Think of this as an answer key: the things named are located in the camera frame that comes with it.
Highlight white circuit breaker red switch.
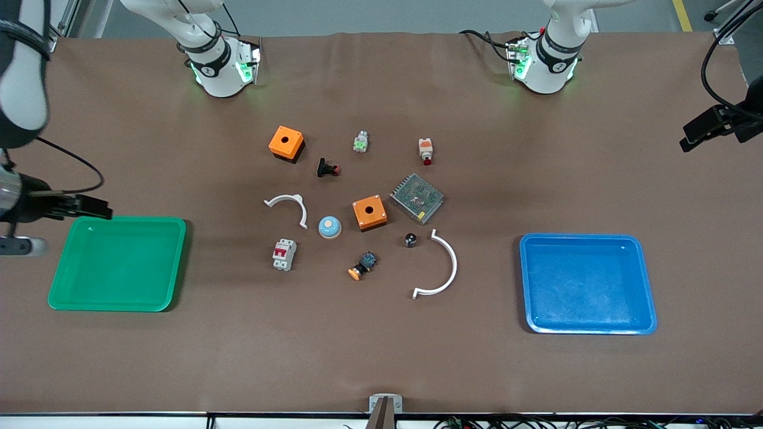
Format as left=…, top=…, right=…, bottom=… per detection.
left=272, top=238, right=297, bottom=272

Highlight green plastic tray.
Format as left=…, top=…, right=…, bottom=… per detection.
left=48, top=216, right=187, bottom=313

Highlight blue plastic tray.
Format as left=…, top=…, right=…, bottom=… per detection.
left=519, top=233, right=658, bottom=335

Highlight small white curved clamp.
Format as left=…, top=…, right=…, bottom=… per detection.
left=263, top=194, right=309, bottom=230

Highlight orange button box upper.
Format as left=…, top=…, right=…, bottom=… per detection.
left=268, top=125, right=306, bottom=164

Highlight yellow mushroom push button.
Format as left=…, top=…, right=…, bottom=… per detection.
left=348, top=251, right=378, bottom=281

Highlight orange button box black base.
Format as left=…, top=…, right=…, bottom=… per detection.
left=352, top=194, right=388, bottom=232

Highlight large white curved clamp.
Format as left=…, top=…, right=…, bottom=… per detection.
left=412, top=229, right=458, bottom=300

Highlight metal mesh power supply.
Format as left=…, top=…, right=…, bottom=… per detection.
left=389, top=173, right=445, bottom=225

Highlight brown table cover mat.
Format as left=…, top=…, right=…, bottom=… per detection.
left=0, top=31, right=763, bottom=415

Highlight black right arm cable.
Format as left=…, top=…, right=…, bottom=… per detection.
left=36, top=137, right=106, bottom=195

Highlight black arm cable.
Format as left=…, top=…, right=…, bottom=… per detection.
left=36, top=137, right=106, bottom=195
left=701, top=0, right=763, bottom=114

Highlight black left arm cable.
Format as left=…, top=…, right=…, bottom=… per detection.
left=701, top=0, right=763, bottom=114

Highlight aluminium frame profile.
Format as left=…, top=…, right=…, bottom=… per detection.
left=712, top=0, right=753, bottom=45
left=51, top=0, right=90, bottom=36

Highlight black base cables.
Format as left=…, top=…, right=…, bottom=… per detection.
left=459, top=29, right=514, bottom=60

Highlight grey metal bracket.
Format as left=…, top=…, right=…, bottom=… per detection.
left=369, top=394, right=404, bottom=414

